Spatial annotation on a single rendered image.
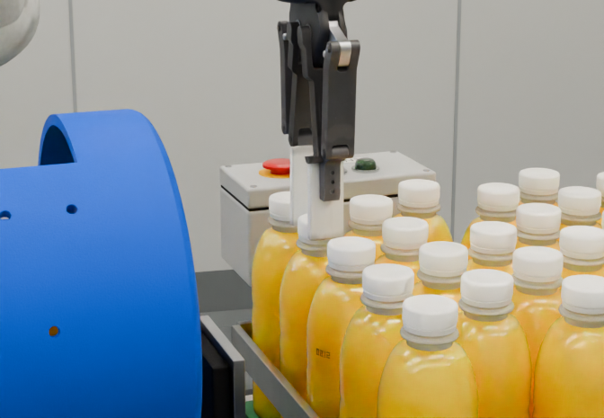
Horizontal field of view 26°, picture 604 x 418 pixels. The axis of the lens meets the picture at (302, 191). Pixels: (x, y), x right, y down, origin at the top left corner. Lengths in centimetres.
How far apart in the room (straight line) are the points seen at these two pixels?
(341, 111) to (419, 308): 20
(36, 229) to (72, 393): 11
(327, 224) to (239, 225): 22
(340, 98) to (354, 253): 12
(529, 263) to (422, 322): 15
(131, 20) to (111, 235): 293
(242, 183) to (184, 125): 257
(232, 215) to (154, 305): 47
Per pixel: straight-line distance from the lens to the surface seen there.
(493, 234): 109
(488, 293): 97
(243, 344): 122
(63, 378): 85
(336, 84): 103
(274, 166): 130
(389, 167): 134
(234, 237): 132
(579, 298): 97
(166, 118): 383
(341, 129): 105
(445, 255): 103
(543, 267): 103
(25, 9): 169
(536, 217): 115
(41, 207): 86
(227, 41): 382
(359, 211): 116
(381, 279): 97
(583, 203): 121
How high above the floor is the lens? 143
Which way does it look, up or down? 15 degrees down
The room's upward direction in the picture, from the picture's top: straight up
